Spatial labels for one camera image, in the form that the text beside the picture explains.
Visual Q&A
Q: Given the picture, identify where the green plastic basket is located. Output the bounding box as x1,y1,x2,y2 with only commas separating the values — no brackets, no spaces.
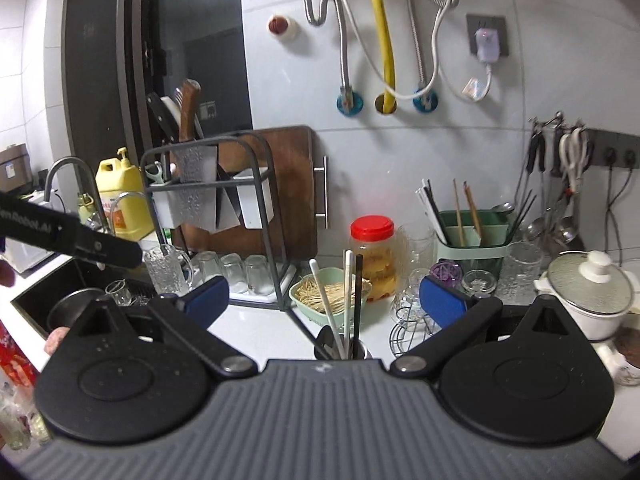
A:
290,266,373,326

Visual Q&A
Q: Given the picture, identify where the set of textured glass mugs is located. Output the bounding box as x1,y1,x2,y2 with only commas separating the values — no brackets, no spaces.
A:
392,225,543,321

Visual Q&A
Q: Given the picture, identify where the row of hanging steel utensils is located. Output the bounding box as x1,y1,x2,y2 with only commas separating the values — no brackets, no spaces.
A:
492,115,593,256

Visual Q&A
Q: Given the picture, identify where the small clear glass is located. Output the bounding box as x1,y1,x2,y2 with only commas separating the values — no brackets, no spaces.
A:
105,280,133,307

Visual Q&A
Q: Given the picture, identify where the grey wall socket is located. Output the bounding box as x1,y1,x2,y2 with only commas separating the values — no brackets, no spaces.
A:
466,14,510,58

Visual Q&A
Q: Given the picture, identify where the steel flexible hose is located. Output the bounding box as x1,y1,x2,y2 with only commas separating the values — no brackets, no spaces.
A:
298,0,353,96
407,0,461,91

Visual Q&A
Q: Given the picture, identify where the yellow oil bottle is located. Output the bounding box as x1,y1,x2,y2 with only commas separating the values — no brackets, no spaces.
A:
95,147,156,242

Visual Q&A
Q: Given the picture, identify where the bundle of dried beige strands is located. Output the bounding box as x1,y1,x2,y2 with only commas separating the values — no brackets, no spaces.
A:
295,280,373,313

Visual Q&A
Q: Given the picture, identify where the black-handled knife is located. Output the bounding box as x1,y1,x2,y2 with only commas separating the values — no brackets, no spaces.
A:
146,91,176,148

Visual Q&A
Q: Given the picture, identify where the steel pot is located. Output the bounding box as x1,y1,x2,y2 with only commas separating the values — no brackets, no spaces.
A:
47,287,101,331

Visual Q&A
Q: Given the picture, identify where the white electric cooker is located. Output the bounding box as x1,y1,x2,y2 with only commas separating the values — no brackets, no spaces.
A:
534,250,636,342

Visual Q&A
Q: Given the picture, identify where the textured steel cleaver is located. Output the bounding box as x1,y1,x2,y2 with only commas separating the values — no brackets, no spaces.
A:
172,144,220,184

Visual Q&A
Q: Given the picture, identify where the dark glass door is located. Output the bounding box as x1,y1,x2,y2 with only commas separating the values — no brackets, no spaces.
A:
62,0,253,171

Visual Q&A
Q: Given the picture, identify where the small steel faucet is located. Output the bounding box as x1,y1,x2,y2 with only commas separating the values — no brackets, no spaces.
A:
107,191,168,256

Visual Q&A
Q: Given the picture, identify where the wooden-handled knife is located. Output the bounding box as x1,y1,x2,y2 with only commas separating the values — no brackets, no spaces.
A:
177,79,203,143

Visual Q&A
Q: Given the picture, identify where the black chopstick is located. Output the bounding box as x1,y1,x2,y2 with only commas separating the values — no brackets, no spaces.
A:
316,325,337,361

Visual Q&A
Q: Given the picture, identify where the textured glass pitcher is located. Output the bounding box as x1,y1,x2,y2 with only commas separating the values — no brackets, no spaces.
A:
142,243,195,297

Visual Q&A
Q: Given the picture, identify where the bunch of assorted chopsticks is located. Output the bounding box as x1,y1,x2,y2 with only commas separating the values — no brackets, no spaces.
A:
417,177,538,248

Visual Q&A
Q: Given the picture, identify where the white drip tray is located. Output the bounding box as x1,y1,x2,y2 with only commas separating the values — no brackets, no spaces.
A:
227,260,296,306

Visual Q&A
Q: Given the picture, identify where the white ceramic jar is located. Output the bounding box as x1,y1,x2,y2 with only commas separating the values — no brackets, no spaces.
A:
312,327,375,362

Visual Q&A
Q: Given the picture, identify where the steel wire cup rack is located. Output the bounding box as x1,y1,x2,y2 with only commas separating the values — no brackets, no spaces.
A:
387,305,443,361

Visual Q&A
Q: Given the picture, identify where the yellow hose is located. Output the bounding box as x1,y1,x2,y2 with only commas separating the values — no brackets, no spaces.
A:
362,0,401,113

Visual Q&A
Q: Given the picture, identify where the green bottle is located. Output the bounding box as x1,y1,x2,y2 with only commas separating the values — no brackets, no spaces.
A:
76,192,98,223

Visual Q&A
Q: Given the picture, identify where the purple round plastic piece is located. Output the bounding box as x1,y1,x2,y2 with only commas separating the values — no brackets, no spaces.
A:
431,260,463,288

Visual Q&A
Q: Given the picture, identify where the white cable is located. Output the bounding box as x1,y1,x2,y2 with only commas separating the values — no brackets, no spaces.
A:
330,0,453,103

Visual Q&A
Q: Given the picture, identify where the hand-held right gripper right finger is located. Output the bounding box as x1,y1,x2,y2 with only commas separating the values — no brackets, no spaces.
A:
390,274,558,378

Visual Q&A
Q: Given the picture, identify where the white printed cup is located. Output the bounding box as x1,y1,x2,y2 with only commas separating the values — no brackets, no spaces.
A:
597,327,640,386

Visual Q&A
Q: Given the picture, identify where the white plastic caddy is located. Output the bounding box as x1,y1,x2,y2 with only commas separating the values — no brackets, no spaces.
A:
234,169,276,231
150,184,223,233

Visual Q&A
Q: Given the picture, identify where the dark wall rail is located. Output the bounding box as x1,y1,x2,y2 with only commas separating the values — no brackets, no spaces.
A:
530,117,640,168

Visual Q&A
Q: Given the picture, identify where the black power cable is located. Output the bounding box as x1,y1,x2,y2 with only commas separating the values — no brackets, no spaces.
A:
604,147,621,266
617,152,640,211

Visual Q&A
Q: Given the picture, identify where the dark metal dish rack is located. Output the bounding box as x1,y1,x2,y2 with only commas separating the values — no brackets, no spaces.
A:
139,130,297,311

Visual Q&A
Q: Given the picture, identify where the cardboard box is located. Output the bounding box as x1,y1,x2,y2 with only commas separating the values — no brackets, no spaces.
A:
0,142,33,196

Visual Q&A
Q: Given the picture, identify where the red packet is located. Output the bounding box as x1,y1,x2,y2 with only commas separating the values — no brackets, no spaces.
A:
0,320,41,411

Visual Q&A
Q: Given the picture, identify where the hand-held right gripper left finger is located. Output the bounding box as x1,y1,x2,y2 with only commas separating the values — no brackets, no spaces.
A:
92,275,258,380

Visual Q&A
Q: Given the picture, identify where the red-lid plastic jar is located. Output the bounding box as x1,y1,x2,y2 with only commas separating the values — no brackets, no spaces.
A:
350,215,397,303

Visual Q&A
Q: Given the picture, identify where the clear drinking glass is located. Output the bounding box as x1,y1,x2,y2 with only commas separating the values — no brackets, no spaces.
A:
192,251,223,286
220,253,247,295
243,255,270,297

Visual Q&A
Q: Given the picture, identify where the wooden cutting board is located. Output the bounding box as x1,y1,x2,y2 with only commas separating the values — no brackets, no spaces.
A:
177,125,331,261

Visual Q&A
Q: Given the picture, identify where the white chopstick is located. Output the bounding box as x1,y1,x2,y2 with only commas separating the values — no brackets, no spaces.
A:
341,251,357,361

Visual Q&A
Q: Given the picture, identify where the green utensil holder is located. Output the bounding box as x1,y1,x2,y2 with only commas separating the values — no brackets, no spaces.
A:
435,209,518,273

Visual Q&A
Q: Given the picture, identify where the dark kitchen sink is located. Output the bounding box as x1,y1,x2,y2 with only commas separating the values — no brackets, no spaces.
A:
10,255,161,341

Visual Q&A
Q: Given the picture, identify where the white plug adapter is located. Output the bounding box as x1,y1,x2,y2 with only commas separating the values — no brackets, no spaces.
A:
472,29,501,63

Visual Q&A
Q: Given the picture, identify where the tall steel faucet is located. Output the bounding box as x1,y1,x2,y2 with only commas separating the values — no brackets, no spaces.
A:
44,156,113,233

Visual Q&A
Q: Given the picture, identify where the blue wall flange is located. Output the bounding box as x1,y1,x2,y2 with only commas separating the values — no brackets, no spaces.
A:
412,89,441,115
335,87,363,117

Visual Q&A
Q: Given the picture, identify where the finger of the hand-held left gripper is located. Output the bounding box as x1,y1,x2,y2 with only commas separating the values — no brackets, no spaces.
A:
0,192,143,271

